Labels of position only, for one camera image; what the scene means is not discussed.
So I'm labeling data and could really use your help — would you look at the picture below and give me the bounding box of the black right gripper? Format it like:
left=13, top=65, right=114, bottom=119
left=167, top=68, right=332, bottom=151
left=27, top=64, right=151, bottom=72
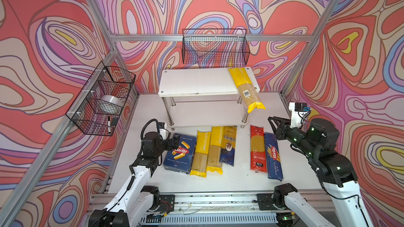
left=267, top=116, right=318, bottom=157

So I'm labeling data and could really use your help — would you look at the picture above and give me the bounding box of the red spaghetti bag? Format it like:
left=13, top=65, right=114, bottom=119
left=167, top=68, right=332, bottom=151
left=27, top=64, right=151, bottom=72
left=250, top=126, right=267, bottom=173

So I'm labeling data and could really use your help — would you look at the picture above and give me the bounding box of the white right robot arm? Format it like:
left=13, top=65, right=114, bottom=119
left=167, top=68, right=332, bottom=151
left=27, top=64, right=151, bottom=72
left=268, top=117, right=373, bottom=227

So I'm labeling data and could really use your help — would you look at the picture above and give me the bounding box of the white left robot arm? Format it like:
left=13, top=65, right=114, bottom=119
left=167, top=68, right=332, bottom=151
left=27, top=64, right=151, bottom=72
left=87, top=119, right=179, bottom=227

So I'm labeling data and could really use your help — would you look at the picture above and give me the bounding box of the white two-tier shelf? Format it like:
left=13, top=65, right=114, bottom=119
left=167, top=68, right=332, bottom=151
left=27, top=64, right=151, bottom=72
left=158, top=68, right=248, bottom=129

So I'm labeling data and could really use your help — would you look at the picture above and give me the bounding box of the blue Barilla rigatoni box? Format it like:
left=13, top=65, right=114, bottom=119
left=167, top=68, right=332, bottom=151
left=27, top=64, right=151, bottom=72
left=163, top=133, right=197, bottom=174

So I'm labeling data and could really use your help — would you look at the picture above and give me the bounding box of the yellow Pastatime spaghetti bag left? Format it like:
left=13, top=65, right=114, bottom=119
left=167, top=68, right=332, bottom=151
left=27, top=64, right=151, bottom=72
left=190, top=131, right=211, bottom=178

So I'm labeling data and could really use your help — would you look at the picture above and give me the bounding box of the yellow pastatime spaghetti bag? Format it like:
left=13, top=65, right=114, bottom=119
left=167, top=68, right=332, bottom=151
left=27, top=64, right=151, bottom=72
left=190, top=131, right=211, bottom=178
left=206, top=126, right=224, bottom=174

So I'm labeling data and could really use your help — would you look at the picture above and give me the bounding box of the blue Barilla spaghetti box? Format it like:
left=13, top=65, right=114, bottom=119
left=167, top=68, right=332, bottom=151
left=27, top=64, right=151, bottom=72
left=264, top=132, right=284, bottom=181

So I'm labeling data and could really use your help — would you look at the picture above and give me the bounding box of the dark blue spaghetti bag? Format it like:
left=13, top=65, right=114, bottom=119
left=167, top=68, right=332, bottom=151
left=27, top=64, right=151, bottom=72
left=220, top=126, right=237, bottom=166

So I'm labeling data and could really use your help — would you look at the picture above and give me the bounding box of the yellow Pastatime spaghetti bag right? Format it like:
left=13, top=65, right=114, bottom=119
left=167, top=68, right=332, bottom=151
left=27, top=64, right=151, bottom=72
left=206, top=126, right=224, bottom=174

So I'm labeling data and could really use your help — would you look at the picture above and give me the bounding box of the black marker pen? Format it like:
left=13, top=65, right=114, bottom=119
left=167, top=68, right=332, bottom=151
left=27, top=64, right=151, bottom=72
left=107, top=116, right=112, bottom=134

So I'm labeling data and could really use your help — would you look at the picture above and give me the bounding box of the silver tape roll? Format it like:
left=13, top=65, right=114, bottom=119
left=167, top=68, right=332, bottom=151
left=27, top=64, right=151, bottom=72
left=98, top=95, right=124, bottom=115

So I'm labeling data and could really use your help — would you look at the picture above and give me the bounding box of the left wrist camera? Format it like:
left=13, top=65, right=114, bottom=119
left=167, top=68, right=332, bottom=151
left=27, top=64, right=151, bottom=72
left=158, top=122, right=170, bottom=140

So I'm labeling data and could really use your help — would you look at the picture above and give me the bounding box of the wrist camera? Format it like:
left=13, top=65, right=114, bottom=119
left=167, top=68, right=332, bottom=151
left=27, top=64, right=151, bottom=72
left=158, top=122, right=170, bottom=140
left=288, top=103, right=311, bottom=129

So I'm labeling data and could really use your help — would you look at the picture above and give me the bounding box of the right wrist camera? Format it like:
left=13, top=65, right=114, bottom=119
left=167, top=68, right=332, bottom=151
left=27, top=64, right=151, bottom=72
left=288, top=103, right=311, bottom=129

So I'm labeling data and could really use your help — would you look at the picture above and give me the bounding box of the black wire basket left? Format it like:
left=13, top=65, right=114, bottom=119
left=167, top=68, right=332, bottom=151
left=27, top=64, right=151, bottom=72
left=66, top=62, right=136, bottom=137

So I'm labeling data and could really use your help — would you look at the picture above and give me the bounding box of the black wire basket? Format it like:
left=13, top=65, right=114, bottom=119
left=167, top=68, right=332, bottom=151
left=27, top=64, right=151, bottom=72
left=66, top=62, right=136, bottom=137
left=182, top=27, right=250, bottom=68

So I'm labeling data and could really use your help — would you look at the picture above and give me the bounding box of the black wire basket back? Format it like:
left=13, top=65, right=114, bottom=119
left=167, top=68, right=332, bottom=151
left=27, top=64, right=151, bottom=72
left=182, top=27, right=250, bottom=68

